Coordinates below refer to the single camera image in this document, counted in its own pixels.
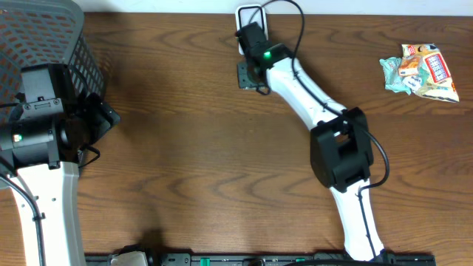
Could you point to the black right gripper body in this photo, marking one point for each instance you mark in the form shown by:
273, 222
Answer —
242, 77

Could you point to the teal wipes packet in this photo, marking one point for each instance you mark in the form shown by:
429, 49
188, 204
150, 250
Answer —
392, 80

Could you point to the orange tissue packet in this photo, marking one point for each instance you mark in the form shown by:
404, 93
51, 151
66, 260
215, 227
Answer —
410, 65

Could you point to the teal Kleenex tissue packet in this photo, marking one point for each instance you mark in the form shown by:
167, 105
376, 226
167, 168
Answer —
416, 82

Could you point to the yellow snack bag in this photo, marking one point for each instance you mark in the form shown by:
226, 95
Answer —
440, 85

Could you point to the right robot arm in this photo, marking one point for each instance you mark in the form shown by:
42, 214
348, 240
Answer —
340, 141

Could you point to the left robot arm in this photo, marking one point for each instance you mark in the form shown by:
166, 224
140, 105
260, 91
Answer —
41, 159

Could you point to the white barcode scanner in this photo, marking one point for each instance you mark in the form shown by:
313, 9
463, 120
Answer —
249, 13

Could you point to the dark grey plastic basket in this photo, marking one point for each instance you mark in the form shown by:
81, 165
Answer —
39, 32

